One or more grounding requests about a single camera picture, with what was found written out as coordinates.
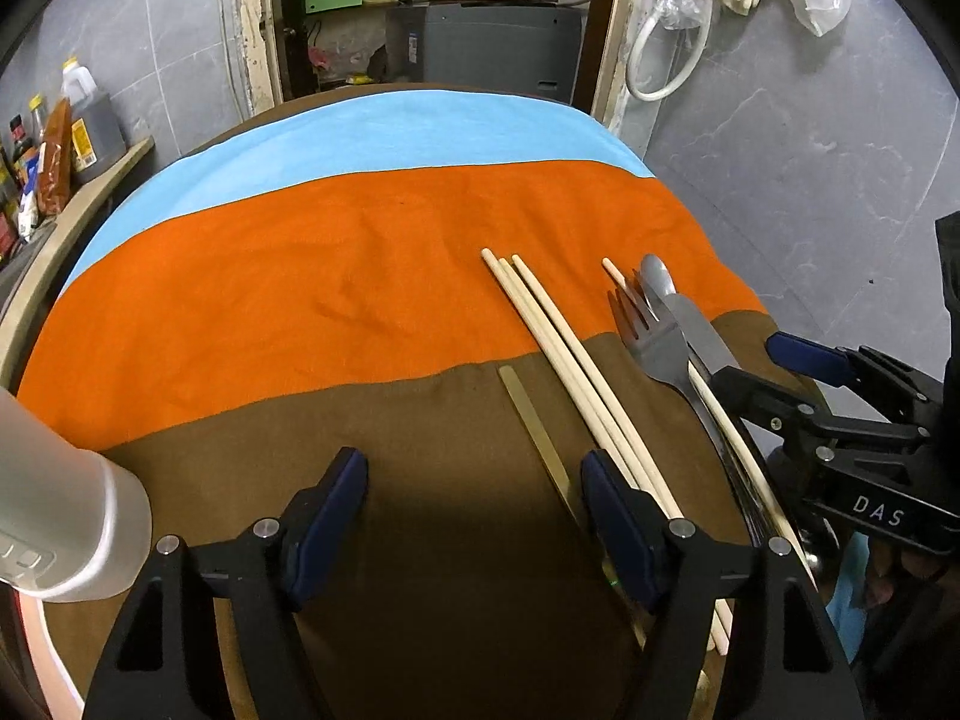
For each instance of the wooden shelf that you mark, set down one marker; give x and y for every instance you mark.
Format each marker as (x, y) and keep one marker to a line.
(296, 22)

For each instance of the blue white packet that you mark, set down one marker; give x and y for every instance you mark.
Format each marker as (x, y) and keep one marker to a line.
(30, 199)

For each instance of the white plastic utensil holder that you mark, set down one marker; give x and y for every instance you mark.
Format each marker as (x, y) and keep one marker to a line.
(67, 495)

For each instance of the wooden door frame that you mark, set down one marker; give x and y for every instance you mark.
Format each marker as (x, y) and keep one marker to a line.
(259, 30)

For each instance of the dark bottle red cap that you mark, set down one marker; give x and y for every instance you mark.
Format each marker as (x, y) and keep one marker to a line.
(15, 139)

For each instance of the dark liquid plastic jug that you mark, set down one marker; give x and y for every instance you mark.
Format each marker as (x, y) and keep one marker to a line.
(94, 135)

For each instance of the red spice bag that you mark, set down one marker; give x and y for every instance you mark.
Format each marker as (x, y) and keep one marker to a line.
(54, 165)

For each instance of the grey cabinet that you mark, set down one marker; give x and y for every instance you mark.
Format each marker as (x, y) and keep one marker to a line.
(480, 41)

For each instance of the wooden chopstick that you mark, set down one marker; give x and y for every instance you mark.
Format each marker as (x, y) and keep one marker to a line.
(551, 337)
(739, 444)
(555, 369)
(585, 361)

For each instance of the metal spoon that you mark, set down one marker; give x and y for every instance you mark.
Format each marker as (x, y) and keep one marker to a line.
(657, 274)

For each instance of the beige countertop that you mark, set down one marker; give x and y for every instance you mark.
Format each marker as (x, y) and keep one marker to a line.
(82, 202)

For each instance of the striped blue orange brown tablecloth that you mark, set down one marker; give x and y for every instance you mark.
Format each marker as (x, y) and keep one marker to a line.
(337, 277)

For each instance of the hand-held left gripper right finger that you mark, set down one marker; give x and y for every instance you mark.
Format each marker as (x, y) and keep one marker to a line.
(619, 532)

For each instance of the person's right hand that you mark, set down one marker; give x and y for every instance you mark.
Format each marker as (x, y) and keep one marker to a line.
(915, 561)

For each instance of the gold metal utensil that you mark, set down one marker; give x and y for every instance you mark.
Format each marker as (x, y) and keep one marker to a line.
(529, 412)

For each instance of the metal table knife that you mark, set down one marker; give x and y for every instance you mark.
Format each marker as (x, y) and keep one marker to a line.
(701, 334)

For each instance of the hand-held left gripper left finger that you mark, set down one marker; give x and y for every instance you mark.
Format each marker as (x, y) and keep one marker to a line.
(334, 525)

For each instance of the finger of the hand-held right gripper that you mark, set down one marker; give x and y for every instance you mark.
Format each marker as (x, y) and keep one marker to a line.
(810, 358)
(757, 397)

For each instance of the grey fork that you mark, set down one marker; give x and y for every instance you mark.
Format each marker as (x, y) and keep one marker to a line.
(656, 356)

